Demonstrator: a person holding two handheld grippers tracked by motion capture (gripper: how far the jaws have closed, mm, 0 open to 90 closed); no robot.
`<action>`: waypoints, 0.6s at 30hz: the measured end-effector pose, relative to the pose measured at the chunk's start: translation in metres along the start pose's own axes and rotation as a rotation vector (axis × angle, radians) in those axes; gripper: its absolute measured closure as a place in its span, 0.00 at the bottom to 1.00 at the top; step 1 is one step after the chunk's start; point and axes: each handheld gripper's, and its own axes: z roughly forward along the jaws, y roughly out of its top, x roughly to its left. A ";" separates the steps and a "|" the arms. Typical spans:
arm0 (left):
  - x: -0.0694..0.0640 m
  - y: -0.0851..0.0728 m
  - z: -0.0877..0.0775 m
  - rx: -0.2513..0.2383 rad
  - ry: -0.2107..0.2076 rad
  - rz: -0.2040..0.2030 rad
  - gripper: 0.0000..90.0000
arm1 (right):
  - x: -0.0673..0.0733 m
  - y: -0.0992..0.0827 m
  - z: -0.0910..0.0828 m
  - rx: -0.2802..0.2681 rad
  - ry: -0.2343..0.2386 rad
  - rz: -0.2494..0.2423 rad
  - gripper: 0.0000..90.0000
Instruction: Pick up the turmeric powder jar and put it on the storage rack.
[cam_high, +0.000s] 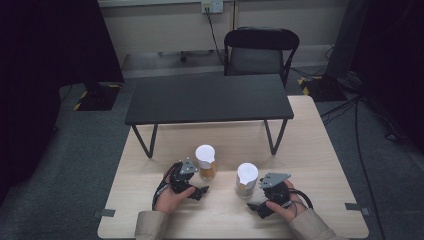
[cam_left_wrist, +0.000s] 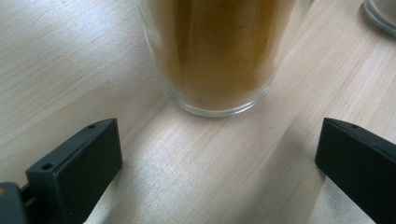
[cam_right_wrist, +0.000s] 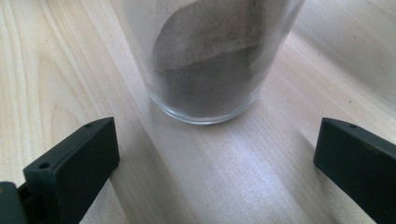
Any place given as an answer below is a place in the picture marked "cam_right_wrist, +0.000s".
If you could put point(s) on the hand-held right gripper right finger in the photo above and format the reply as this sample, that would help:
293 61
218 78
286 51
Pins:
358 168

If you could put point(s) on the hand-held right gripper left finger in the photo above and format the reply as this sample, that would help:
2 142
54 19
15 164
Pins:
74 165

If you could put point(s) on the frosted glass cup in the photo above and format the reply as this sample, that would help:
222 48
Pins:
202 77

